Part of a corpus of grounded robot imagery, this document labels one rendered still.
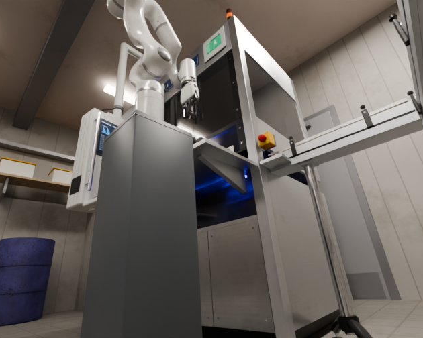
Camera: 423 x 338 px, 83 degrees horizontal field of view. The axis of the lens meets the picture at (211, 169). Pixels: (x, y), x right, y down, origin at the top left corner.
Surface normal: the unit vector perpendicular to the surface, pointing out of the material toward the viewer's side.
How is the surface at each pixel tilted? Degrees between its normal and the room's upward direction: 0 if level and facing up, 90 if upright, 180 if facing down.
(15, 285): 90
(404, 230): 90
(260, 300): 90
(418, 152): 90
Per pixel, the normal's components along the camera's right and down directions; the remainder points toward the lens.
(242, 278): -0.68, -0.25
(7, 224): 0.71, -0.33
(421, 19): 0.07, 0.91
